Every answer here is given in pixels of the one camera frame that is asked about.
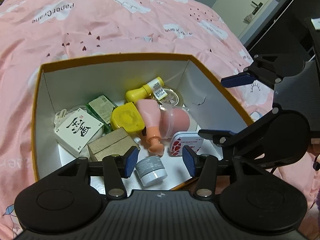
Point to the small grey cream jar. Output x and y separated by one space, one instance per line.
151 170

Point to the yellow bottle with label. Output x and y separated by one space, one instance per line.
154 87

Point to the white box black calligraphy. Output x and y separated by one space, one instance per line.
75 129

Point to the pink plastic bottle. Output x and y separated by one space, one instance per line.
151 115

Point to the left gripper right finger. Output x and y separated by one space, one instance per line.
255 201

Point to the white red mint tin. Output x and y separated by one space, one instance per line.
181 139

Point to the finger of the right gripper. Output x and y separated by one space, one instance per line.
279 138
268 69

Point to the round gold compact mirror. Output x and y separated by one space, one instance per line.
173 97

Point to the gold cardboard box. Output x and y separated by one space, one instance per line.
117 142

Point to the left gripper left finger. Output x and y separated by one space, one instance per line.
75 195

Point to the black door handle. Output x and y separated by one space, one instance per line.
256 7

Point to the yellow round container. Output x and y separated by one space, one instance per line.
128 117

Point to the white door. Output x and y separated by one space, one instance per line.
237 14

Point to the clear jar with pink sponge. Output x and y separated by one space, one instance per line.
175 120

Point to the pink cloud-print bedsheet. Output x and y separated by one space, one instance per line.
34 32

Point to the green white carton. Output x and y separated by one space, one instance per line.
101 107

